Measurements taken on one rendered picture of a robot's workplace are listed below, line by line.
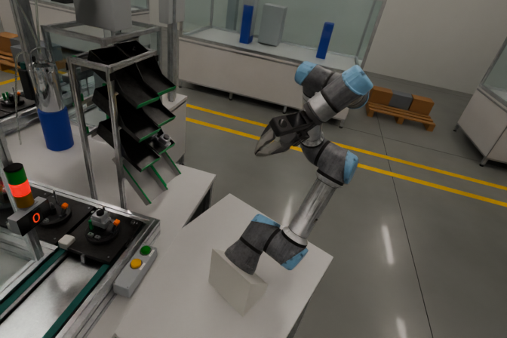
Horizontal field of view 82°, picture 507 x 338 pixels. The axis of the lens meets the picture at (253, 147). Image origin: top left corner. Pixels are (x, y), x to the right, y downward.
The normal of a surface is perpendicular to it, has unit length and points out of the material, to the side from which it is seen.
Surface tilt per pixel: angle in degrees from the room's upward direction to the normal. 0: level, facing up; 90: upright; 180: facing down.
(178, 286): 0
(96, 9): 90
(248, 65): 90
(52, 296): 0
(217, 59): 90
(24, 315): 0
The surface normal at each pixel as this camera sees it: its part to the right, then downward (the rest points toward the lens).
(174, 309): 0.15, -0.84
